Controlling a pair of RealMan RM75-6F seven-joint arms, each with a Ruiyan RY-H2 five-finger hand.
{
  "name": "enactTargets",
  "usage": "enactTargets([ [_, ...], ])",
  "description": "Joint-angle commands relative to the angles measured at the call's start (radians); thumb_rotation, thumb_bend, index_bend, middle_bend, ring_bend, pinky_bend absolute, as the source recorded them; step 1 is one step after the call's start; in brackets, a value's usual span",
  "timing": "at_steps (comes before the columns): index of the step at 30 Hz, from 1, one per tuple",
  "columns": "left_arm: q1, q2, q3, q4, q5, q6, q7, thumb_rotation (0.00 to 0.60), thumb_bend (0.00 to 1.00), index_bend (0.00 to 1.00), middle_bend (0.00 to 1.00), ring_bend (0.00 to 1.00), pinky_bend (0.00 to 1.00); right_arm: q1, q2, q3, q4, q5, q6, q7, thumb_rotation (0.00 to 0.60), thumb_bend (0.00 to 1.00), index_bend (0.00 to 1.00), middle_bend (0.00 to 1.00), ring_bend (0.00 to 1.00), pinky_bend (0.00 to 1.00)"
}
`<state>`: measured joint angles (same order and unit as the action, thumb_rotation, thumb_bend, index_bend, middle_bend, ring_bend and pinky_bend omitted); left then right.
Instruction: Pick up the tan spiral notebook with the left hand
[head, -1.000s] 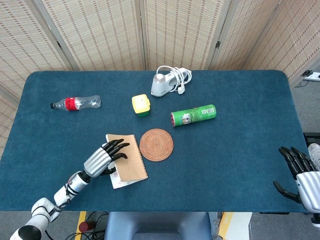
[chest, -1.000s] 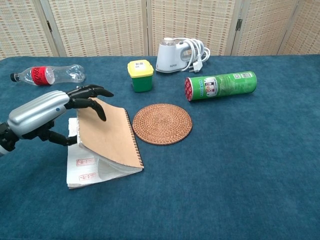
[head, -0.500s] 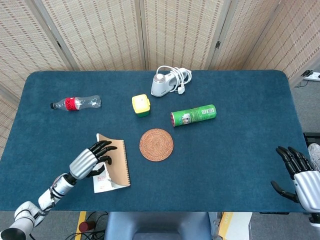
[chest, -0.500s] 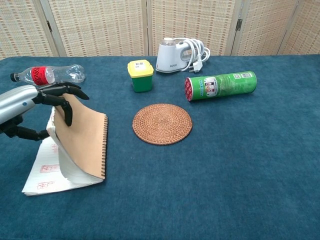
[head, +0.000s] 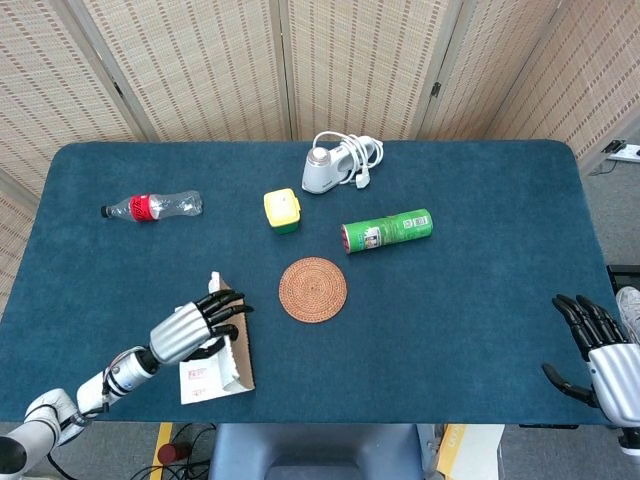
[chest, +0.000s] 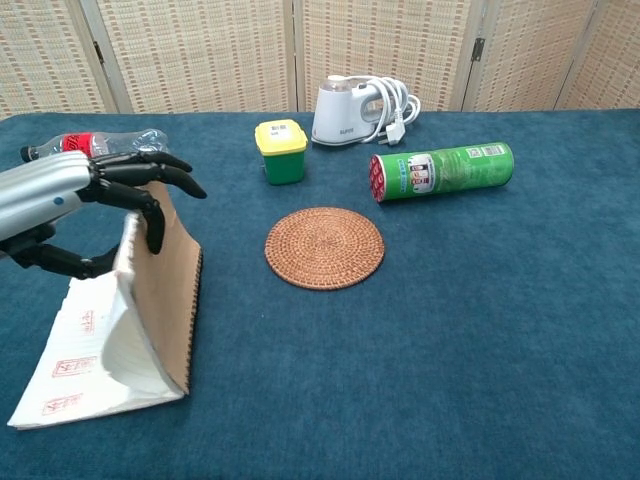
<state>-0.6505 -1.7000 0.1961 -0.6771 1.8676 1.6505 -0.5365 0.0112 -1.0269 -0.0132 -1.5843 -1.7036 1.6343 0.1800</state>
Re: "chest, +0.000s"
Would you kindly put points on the round woven rattan coaster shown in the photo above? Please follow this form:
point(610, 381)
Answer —
point(325, 247)

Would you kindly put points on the white steam iron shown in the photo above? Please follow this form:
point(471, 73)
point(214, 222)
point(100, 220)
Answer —
point(345, 117)

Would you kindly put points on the tan cover spiral notebook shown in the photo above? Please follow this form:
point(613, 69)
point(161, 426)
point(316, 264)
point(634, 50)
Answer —
point(165, 300)

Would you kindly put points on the blue table cloth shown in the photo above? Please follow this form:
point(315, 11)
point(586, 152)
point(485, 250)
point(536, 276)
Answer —
point(450, 325)

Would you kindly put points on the yellow lid green container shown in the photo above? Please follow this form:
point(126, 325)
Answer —
point(284, 155)

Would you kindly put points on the woven bamboo screen panel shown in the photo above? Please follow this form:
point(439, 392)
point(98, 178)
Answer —
point(40, 55)
point(610, 60)
point(200, 55)
point(530, 55)
point(385, 40)

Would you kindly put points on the black screen hinge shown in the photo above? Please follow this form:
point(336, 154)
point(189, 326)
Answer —
point(478, 49)
point(98, 52)

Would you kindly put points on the empty red label plastic bottle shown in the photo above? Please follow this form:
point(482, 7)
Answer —
point(120, 142)

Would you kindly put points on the green cylindrical snack can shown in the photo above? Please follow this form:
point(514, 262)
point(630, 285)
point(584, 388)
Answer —
point(450, 170)

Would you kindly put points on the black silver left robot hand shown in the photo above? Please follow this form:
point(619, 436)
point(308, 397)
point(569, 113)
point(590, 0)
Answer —
point(45, 190)

